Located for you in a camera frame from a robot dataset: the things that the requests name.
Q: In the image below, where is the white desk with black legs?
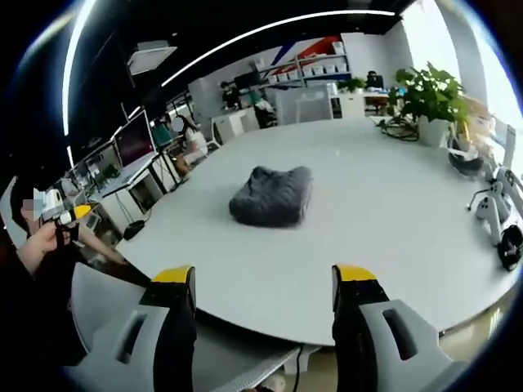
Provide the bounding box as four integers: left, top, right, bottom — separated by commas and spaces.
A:
92, 151, 183, 213

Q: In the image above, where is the shelf with white bins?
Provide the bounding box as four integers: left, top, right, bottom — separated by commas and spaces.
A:
261, 39, 353, 87

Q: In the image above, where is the ceiling air conditioner unit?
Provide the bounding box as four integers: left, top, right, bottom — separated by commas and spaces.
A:
125, 42, 179, 75

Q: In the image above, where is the person's dark clothing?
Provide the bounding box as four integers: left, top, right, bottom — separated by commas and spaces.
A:
0, 228, 89, 368

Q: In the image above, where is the white and black headset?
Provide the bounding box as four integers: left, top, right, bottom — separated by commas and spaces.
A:
446, 135, 486, 177

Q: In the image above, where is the green potted plant white pot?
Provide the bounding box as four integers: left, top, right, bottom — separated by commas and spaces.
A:
387, 61, 473, 149

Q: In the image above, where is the person's left hand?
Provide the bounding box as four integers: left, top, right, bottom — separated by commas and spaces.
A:
26, 222, 83, 266

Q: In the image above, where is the white controller on stand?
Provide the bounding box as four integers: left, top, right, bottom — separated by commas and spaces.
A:
467, 164, 516, 247

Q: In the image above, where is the computer monitor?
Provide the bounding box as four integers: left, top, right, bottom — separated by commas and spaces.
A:
113, 110, 159, 169

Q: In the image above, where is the black cable bundle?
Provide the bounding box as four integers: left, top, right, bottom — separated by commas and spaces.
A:
378, 116, 421, 143

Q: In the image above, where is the white partition panel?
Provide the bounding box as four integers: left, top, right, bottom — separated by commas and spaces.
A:
272, 82, 333, 127

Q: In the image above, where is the grey towel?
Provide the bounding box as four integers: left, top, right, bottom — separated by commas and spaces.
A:
228, 164, 315, 231

